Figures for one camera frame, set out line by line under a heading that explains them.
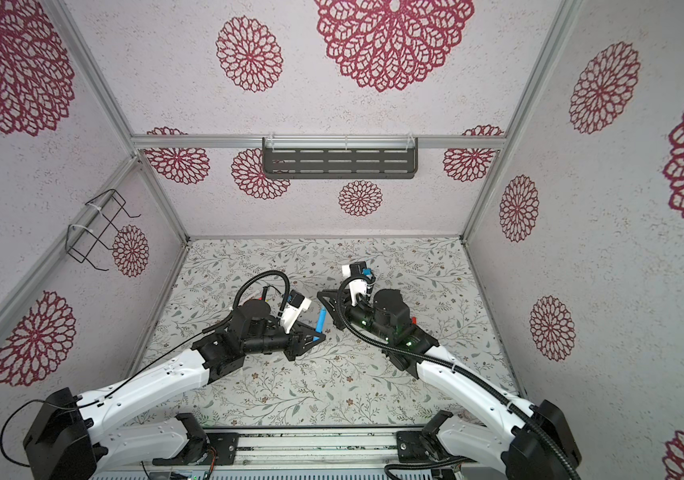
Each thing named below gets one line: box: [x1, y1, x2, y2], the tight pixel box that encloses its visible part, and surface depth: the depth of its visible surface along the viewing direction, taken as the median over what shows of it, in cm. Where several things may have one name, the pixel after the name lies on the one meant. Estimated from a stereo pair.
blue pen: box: [313, 308, 327, 341], surface depth 71 cm
